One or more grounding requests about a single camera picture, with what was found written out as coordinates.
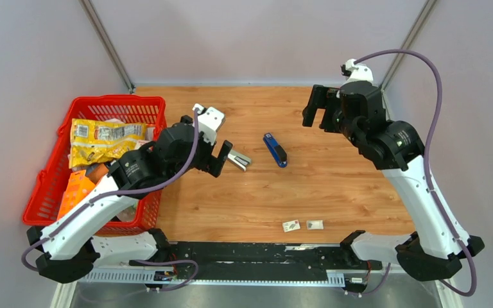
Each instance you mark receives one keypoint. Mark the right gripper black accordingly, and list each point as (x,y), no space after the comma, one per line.
(318,99)

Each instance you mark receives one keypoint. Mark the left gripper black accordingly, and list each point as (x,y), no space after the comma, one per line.
(211,163)

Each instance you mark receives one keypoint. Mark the grey white stapler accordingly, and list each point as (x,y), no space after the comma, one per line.
(239,160)

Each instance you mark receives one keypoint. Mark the blue black stapler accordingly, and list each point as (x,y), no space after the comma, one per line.
(277,151)

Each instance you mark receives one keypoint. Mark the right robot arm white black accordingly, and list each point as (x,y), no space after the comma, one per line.
(437,247)

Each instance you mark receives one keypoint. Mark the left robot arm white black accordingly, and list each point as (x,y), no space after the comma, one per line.
(71,248)

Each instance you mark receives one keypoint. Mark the staple box with red mark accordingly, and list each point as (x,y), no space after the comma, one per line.
(290,226)

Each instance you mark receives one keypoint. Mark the small grey staple box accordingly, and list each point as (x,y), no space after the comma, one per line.
(315,225)

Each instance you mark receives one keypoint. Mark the yellow snack bag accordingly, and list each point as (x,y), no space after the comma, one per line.
(99,142)

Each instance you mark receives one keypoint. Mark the orange box left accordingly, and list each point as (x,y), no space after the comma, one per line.
(78,187)

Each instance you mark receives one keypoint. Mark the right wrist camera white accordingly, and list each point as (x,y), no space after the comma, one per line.
(356,72)

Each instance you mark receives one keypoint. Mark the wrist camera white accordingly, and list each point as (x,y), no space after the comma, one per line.
(356,72)
(210,120)

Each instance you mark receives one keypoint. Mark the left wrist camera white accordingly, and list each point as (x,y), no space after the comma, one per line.
(210,120)

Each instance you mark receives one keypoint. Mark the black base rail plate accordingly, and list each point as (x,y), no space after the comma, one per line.
(264,261)

